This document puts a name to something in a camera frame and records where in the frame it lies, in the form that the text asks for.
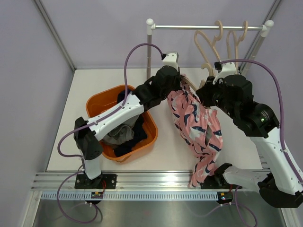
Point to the metal clothes rack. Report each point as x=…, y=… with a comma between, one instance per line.
x=263, y=31

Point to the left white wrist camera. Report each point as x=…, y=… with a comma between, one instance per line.
x=170, y=59

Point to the grey fabric shorts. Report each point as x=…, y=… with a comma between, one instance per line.
x=122, y=133

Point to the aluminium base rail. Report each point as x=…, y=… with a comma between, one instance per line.
x=124, y=181

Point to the beige hanger of grey shorts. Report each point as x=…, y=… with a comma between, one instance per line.
x=210, y=42

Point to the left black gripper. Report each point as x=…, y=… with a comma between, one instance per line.
x=176, y=86

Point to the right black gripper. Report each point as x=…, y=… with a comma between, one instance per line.
x=205, y=92

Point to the beige hanger of navy shorts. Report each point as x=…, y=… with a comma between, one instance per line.
x=236, y=41

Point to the white slotted cable duct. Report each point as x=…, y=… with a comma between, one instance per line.
x=132, y=196

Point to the orange plastic laundry basket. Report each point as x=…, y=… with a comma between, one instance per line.
x=102, y=101

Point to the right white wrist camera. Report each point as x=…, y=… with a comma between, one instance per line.
x=223, y=70

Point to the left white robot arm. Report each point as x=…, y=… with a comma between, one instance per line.
x=89, y=133

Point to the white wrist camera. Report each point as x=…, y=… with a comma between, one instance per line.
x=170, y=59
x=223, y=70

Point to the pink shark print shorts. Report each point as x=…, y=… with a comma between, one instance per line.
x=199, y=127

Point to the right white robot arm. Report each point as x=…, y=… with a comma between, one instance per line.
x=281, y=187

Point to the navy blue mesh shorts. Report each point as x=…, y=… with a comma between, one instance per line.
x=138, y=135

